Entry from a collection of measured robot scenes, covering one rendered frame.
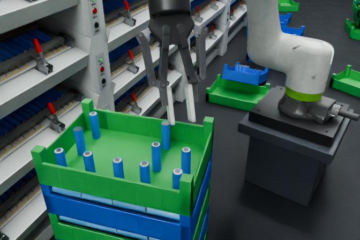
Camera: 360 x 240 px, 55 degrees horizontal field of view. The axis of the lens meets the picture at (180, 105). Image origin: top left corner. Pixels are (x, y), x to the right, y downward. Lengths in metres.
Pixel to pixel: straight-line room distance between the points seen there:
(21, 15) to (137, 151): 0.41
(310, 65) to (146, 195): 0.73
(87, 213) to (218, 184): 0.75
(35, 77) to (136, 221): 0.48
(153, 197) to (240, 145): 1.00
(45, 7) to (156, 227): 0.59
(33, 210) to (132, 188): 0.55
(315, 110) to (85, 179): 0.82
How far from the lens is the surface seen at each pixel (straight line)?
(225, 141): 1.59
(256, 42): 1.20
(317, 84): 1.20
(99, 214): 0.71
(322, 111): 1.22
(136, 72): 1.37
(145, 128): 0.78
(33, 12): 0.92
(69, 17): 1.09
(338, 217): 1.37
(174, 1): 0.61
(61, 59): 1.04
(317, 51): 1.16
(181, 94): 1.85
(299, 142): 1.18
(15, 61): 0.98
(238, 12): 2.83
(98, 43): 1.12
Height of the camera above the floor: 0.95
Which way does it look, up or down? 31 degrees down
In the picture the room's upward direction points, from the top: straight up
